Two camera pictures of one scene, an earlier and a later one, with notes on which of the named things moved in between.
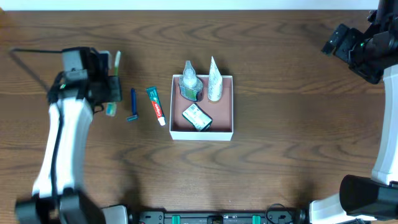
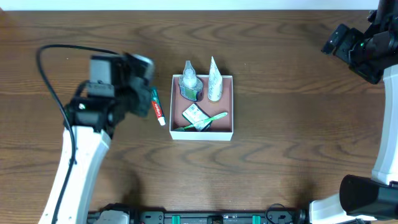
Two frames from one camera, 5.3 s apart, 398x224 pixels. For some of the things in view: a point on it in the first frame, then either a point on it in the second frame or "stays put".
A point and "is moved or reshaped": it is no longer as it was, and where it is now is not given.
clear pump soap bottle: (191, 86) stays put
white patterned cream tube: (215, 83) stays put
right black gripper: (339, 42) stays put
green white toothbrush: (111, 107) is moved or reshaped
